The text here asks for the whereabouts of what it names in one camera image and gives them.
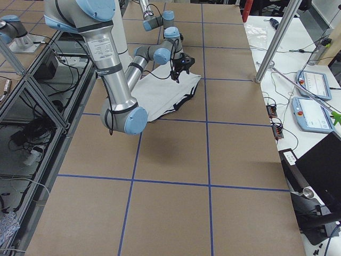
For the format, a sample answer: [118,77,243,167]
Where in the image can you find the clear plastic bag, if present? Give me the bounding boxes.
[244,23,275,50]

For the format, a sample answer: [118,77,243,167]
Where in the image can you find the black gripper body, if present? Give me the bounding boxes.
[172,54,188,74]

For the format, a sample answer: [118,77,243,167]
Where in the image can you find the aluminium frame post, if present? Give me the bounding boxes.
[255,0,302,84]

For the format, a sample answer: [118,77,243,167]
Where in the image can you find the black laptop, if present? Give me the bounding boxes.
[296,132,340,212]

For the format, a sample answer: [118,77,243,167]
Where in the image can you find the near blue teach pendant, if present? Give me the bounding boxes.
[291,97,335,134]

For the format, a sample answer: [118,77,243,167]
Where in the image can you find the red object at edge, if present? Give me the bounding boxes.
[242,0,253,22]

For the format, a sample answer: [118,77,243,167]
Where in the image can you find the metal reacher grabber tool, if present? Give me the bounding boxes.
[268,61,340,125]

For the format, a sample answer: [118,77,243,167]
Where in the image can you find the grey cartoon print t-shirt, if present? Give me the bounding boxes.
[132,65,201,122]

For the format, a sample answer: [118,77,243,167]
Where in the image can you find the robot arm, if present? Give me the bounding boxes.
[44,1,194,135]
[137,0,175,31]

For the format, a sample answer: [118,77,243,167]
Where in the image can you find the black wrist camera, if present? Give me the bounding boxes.
[181,53,195,74]

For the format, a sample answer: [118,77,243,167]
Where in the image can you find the far blue teach pendant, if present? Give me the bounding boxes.
[296,70,332,101]

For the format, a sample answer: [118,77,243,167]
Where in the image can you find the blue teach pendant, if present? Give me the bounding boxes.
[291,97,335,134]
[296,70,332,101]

